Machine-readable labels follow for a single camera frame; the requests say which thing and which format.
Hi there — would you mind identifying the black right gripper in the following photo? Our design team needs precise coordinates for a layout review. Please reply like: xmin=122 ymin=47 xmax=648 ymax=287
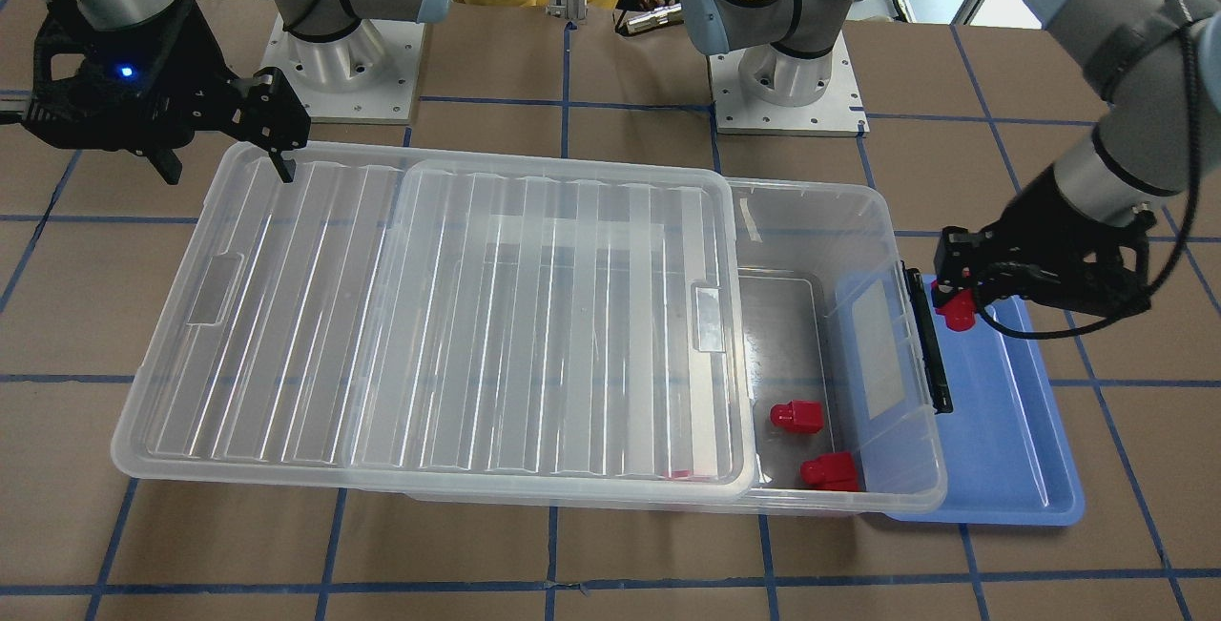
xmin=134 ymin=66 xmax=311 ymax=185

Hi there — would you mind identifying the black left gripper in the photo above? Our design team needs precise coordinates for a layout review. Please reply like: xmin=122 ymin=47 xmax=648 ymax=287
xmin=930 ymin=168 xmax=1155 ymax=317

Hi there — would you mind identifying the red block from tray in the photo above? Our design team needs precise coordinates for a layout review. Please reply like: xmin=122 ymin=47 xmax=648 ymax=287
xmin=934 ymin=307 xmax=978 ymax=331

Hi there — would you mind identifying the clear plastic box lid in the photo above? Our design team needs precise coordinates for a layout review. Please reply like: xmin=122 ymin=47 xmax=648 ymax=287
xmin=111 ymin=143 xmax=757 ymax=508

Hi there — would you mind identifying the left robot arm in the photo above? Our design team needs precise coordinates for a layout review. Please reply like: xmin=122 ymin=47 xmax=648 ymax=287
xmin=680 ymin=0 xmax=1219 ymax=331

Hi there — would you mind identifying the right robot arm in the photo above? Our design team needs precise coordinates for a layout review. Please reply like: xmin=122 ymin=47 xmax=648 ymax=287
xmin=2 ymin=0 xmax=451 ymax=185

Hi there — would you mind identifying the clear plastic storage box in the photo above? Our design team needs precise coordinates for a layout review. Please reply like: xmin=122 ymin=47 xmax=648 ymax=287
xmin=354 ymin=170 xmax=946 ymax=515

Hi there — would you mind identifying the blue plastic tray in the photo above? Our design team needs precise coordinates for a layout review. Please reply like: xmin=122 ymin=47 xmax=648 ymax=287
xmin=889 ymin=314 xmax=1085 ymax=527

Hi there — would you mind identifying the red block single middle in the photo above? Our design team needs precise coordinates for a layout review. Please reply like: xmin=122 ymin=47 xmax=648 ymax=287
xmin=769 ymin=400 xmax=825 ymax=436

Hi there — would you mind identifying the silver metallic cylinder tool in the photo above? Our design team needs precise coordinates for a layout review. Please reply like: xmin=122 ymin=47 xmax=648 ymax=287
xmin=614 ymin=4 xmax=684 ymax=37

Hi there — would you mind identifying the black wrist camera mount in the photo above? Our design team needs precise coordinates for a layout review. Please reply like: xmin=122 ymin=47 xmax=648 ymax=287
xmin=2 ymin=0 xmax=199 ymax=153

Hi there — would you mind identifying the black box latch handle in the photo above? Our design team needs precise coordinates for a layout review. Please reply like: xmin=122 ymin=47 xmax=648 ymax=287
xmin=900 ymin=264 xmax=954 ymax=414

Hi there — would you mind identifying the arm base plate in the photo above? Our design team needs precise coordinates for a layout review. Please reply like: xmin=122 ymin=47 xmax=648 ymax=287
xmin=263 ymin=16 xmax=429 ymax=124
xmin=708 ymin=34 xmax=871 ymax=137

